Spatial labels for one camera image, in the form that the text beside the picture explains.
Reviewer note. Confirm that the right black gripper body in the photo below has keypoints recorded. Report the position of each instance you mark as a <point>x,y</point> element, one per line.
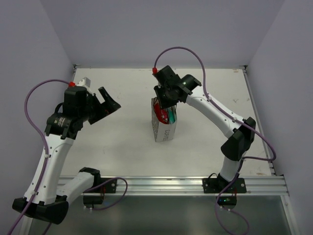
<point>160,95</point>

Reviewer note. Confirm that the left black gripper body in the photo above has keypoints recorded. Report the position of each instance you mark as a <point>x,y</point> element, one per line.
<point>95,110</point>

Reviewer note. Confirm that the teal candy packet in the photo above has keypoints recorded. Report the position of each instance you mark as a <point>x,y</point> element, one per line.
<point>171,115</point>

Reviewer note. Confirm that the red snack packet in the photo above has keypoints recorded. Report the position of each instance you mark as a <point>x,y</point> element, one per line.
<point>161,114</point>

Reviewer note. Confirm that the grey paper coffee bag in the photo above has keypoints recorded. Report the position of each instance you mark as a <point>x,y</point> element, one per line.
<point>162,132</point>

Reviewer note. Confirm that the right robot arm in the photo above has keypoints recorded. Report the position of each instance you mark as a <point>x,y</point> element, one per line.
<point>239,138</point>

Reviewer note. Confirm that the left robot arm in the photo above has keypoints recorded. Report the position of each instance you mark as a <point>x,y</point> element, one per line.
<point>44,200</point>

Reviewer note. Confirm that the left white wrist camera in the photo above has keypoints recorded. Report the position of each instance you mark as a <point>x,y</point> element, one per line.
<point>85,82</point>

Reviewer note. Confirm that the left aluminium side rail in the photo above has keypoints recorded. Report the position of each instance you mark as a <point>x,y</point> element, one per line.
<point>65,164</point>

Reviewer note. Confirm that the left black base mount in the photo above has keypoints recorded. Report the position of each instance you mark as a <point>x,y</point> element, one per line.
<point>96,196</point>

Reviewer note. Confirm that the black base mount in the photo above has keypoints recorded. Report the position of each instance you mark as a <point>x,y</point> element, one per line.
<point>96,196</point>
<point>226,191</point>

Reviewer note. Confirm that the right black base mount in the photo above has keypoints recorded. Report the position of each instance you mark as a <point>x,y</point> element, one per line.
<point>226,191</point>

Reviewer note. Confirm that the aluminium front rail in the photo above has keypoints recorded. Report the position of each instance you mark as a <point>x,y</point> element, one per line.
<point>193,186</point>

